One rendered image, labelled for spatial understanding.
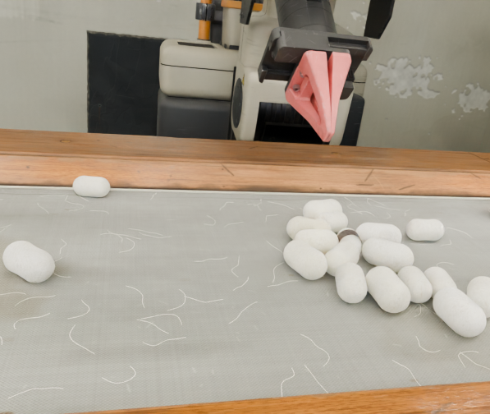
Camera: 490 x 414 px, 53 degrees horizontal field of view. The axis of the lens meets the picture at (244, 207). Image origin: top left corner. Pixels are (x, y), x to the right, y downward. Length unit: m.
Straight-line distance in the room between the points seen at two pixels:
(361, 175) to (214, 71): 0.77
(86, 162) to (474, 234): 0.37
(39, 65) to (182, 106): 1.29
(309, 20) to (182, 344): 0.35
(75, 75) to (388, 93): 1.53
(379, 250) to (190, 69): 0.95
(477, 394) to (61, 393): 0.19
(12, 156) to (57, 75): 1.96
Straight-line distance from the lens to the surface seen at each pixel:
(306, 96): 0.51
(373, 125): 2.71
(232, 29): 1.31
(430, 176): 0.60
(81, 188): 0.46
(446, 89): 2.85
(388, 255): 0.38
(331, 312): 0.32
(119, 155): 0.50
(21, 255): 0.33
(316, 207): 0.44
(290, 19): 0.53
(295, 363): 0.28
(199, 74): 1.26
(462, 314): 0.33
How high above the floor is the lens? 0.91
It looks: 22 degrees down
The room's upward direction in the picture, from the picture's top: 7 degrees clockwise
